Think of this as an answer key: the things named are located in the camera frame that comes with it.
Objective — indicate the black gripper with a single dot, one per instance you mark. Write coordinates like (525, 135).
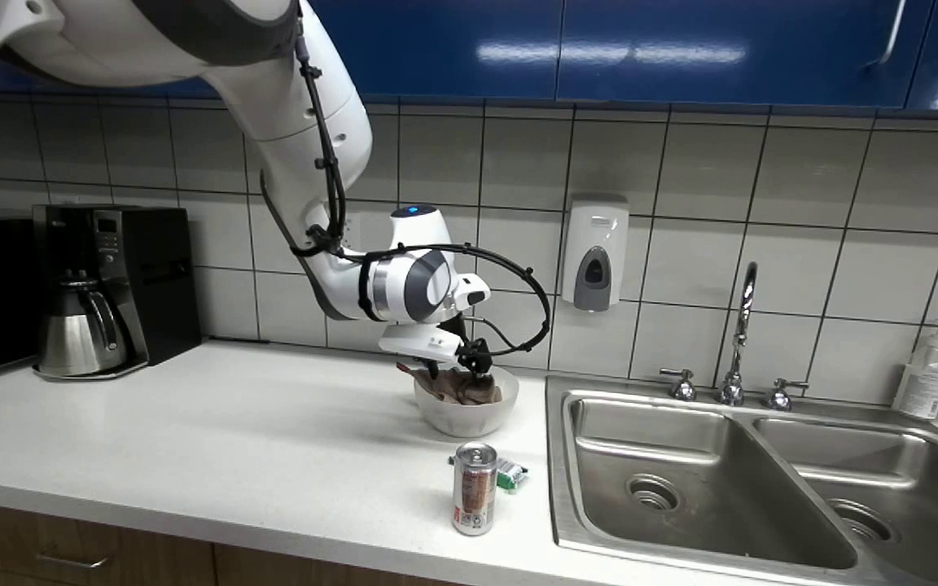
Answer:
(472, 356)

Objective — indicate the brown towel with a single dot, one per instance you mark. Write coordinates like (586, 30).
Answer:
(464, 391)

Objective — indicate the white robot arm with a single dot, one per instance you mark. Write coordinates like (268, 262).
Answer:
(274, 108)

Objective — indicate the clear plastic bowl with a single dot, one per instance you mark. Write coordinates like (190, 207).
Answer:
(469, 420)

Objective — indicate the small green white packet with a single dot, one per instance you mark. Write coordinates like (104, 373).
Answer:
(513, 472)

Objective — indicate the metal drink can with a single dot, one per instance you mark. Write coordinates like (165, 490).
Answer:
(472, 493)

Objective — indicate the stainless steel double sink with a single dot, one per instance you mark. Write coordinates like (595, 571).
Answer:
(621, 509)

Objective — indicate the chrome sink faucet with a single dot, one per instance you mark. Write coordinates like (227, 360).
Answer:
(747, 299)

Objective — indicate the black coffee maker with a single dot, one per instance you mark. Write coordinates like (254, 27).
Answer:
(154, 283)

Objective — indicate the wooden drawer front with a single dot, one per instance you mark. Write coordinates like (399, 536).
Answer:
(111, 539)

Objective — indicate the steel coffee carafe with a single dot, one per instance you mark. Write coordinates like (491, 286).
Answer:
(77, 331)

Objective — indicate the clear soap pump bottle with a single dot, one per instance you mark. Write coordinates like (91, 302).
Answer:
(921, 380)

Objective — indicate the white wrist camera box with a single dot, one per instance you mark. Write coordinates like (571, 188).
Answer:
(421, 347)

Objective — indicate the grey wall soap dispenser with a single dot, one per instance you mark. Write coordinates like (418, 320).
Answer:
(595, 255)

